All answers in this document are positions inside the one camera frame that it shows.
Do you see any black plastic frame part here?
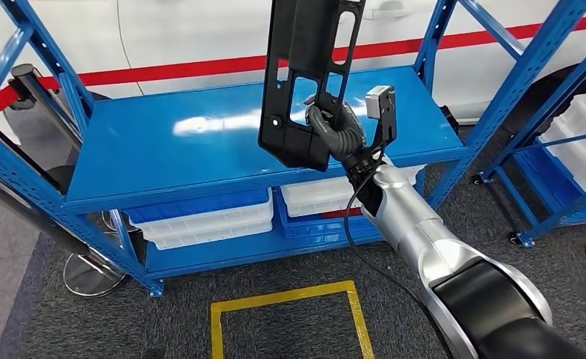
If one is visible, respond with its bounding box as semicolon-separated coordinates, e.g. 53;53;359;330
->
258;0;368;173

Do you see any blue metal shelf rack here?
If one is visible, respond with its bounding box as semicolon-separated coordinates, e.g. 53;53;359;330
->
471;29;586;249
0;0;586;298

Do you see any red item in bin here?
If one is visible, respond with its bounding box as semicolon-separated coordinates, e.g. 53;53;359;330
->
321;208;363;220

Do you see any yellow floor tape square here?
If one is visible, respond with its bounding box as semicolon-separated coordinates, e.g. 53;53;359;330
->
210;280;376;359

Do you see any white car with red stripe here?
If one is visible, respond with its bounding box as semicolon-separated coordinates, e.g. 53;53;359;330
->
0;0;586;125

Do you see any stanchion with chrome base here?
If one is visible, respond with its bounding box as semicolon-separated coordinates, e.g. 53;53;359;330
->
0;168;126;298

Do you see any red barrier belt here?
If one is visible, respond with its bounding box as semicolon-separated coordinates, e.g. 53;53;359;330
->
0;82;27;125

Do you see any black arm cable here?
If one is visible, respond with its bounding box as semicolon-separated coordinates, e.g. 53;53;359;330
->
343;148;452;359

